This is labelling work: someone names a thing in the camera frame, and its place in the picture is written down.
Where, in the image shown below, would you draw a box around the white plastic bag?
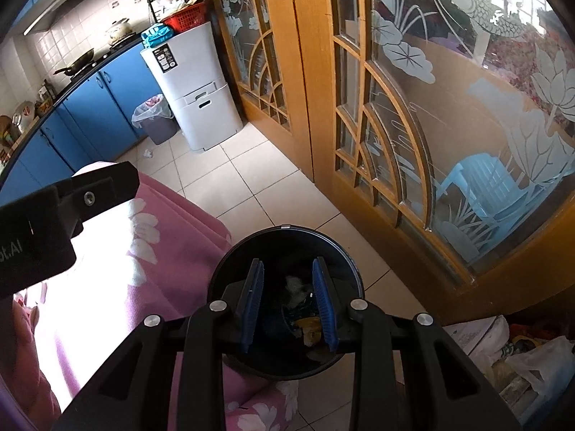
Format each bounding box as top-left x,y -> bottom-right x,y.
505,336 -> 575,410

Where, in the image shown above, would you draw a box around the metal cooking pot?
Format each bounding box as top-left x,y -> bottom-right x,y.
106,17 -> 136,46

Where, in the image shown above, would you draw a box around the blue plastic bag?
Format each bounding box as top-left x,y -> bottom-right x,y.
141,23 -> 175,50

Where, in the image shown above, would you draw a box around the white tall storage cabinet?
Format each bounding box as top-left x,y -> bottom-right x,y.
139,22 -> 246,153

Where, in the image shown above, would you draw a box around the black round trash bin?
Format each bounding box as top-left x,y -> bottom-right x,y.
207,225 -> 363,380

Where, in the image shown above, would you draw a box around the pink floral blanket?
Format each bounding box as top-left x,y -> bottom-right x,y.
0,161 -> 299,431

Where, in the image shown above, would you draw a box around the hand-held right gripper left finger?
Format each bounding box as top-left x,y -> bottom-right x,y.
51,258 -> 265,431

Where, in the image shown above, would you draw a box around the red plastic basket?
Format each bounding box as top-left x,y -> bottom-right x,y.
162,2 -> 211,35

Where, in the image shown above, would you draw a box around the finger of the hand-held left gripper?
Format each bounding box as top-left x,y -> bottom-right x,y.
56,160 -> 140,239

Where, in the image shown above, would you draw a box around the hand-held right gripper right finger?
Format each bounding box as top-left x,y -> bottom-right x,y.
313,257 -> 524,431

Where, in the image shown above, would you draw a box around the light blue plastic chair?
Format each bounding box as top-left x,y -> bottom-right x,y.
433,152 -> 536,235

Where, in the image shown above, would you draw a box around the blue kitchen cabinets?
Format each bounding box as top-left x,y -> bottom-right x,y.
0,35 -> 163,200

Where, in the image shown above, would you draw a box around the grey bin with plastic liner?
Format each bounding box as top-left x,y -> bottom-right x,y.
131,94 -> 180,145

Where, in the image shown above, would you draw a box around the wooden etched glass door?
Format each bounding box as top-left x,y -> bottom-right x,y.
287,0 -> 575,320
203,0 -> 316,182

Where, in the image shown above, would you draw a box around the black wok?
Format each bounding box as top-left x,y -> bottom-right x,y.
53,47 -> 95,77

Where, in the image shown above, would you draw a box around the white paper sack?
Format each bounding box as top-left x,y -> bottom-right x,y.
444,316 -> 511,370

